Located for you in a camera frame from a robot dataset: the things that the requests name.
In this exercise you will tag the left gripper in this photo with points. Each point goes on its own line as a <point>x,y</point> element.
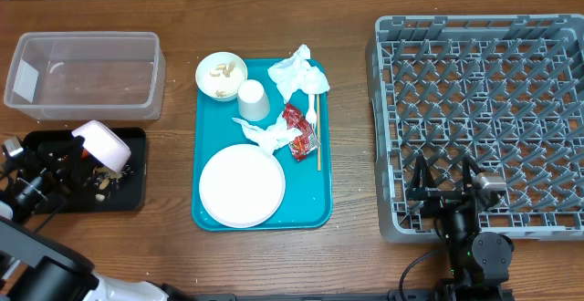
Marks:
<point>48,164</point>

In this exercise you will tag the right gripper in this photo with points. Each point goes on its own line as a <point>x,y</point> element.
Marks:
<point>439,199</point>

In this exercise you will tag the pink bowl with food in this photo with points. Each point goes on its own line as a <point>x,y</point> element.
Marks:
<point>104,145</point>

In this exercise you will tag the white bowl with peanuts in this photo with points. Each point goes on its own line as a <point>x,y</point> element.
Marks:
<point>220,75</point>

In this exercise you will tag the white paper cup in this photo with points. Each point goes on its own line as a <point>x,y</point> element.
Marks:
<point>253,103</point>

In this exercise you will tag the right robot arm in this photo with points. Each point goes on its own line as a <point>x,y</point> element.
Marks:
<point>478,260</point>

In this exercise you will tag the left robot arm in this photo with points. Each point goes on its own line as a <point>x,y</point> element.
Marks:
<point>54,271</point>

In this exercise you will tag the grey dishwasher rack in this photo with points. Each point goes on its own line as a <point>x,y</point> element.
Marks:
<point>506,91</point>

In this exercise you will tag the black plastic tray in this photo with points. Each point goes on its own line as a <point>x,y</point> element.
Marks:
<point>129,198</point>

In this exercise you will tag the pile of rice and peanuts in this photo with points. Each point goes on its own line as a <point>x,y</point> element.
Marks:
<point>106,183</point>

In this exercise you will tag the clear plastic bin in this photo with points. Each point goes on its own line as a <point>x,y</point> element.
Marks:
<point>101,75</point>

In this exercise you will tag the red snack wrapper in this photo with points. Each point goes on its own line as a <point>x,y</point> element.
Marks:
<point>306,141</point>

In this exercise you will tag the white plastic fork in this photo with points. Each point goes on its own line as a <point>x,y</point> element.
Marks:
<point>311,114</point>

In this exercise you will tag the wooden chopstick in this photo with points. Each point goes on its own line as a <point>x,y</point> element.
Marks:
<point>318,132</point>

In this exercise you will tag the large white plate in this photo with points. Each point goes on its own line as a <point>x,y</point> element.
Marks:
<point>242,186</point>

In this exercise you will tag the crumpled white napkin middle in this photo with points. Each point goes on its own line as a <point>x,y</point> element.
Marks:
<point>270,139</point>

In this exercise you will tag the crumpled white napkin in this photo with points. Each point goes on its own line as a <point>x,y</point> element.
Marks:
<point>295,73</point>
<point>270,139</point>

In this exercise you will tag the crumpled white napkin top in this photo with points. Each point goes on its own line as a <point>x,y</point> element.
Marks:
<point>295,73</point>

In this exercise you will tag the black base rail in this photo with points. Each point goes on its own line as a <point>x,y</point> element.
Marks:
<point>392,295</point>

